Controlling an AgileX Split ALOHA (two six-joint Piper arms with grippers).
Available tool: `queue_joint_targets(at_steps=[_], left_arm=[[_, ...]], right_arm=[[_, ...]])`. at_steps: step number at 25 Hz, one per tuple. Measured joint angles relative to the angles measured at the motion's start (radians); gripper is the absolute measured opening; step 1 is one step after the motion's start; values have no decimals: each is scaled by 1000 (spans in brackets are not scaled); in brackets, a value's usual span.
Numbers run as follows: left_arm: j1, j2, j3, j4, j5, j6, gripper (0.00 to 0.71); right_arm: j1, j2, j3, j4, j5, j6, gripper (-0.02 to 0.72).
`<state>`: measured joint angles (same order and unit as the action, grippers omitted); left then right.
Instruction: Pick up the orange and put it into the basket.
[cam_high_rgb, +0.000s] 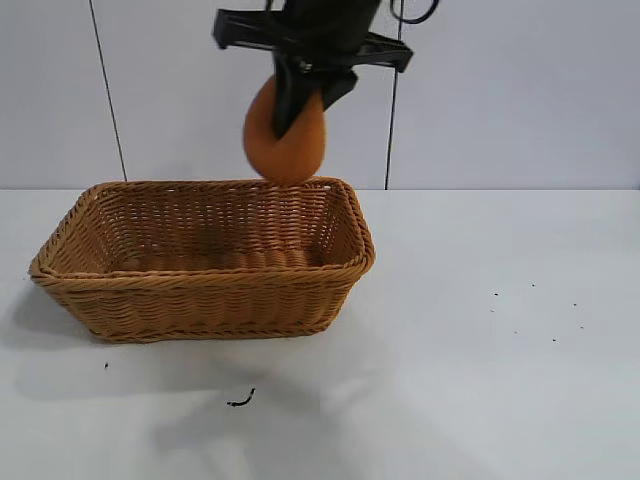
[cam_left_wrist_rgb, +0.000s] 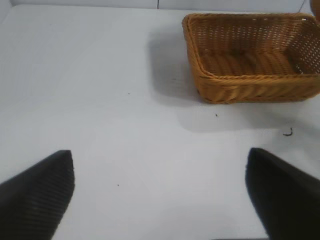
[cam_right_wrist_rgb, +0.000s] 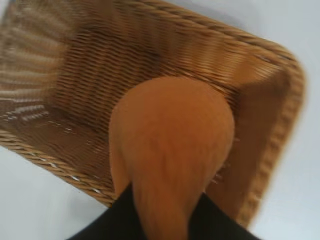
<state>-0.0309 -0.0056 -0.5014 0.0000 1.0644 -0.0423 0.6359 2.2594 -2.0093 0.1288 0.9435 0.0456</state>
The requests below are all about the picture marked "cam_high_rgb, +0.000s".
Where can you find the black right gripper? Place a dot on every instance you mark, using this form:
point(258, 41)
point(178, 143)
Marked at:
point(330, 30)

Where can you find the orange fruit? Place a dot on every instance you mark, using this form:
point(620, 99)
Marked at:
point(300, 155)

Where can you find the brown woven wicker basket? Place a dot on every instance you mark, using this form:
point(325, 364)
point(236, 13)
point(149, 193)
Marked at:
point(200, 300)

